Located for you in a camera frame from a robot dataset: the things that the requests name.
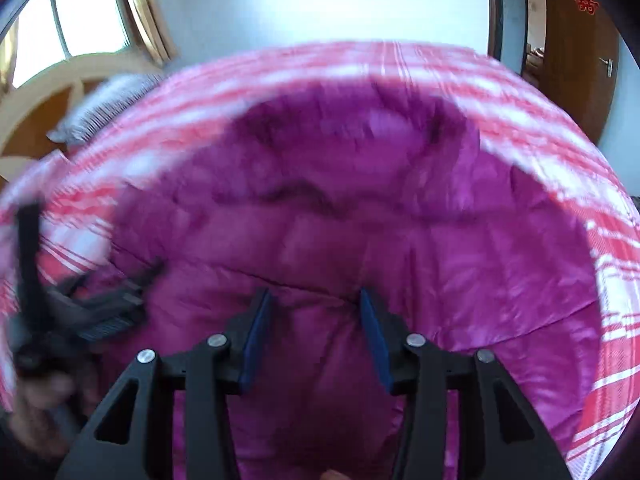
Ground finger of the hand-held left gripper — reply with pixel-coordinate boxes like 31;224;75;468
15;200;52;332
70;257;167;308

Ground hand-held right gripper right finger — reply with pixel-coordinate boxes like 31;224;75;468
359;287;572;480

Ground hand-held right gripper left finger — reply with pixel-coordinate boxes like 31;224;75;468
55;287;274;480

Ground magenta down jacket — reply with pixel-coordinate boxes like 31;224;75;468
97;80;601;480

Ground person's left hand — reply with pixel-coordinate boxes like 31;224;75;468
7;362;103;463

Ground wooden headboard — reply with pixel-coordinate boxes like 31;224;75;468
0;52;156;186

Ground grey striped pillow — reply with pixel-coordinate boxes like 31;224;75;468
47;72;168;146

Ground window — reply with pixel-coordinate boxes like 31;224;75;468
7;0;141;91

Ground red plaid bed sheet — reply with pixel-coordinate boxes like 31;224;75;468
0;40;640;466

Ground yellow curtain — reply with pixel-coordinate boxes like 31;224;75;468
117;0;178;66

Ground brown wooden door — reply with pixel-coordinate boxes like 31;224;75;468
542;0;621;143

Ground dark wooden door frame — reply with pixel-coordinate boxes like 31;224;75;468
486;0;547;81

